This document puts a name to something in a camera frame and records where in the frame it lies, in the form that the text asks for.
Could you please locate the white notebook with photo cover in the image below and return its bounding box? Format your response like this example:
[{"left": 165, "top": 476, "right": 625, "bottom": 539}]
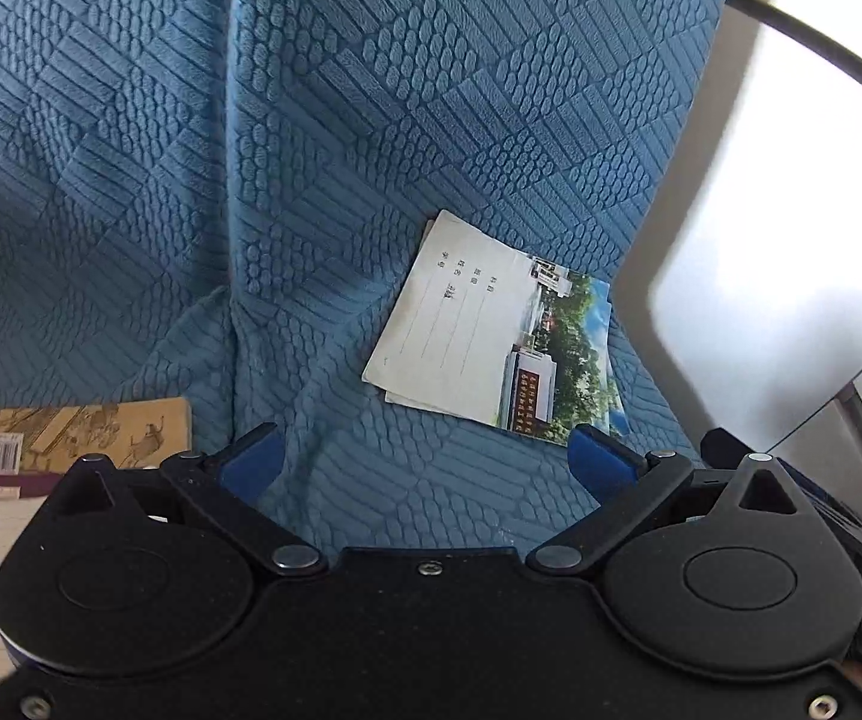
[{"left": 361, "top": 211, "right": 630, "bottom": 445}]

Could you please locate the book with ancient painting cover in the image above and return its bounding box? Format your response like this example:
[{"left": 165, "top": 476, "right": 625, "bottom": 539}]
[{"left": 0, "top": 397, "right": 191, "bottom": 476}]

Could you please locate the purple cover book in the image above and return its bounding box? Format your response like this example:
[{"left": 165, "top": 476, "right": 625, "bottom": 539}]
[{"left": 0, "top": 473, "right": 61, "bottom": 500}]

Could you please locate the blue textured sofa cover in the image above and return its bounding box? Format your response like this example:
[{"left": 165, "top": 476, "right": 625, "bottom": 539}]
[{"left": 0, "top": 0, "right": 724, "bottom": 554}]

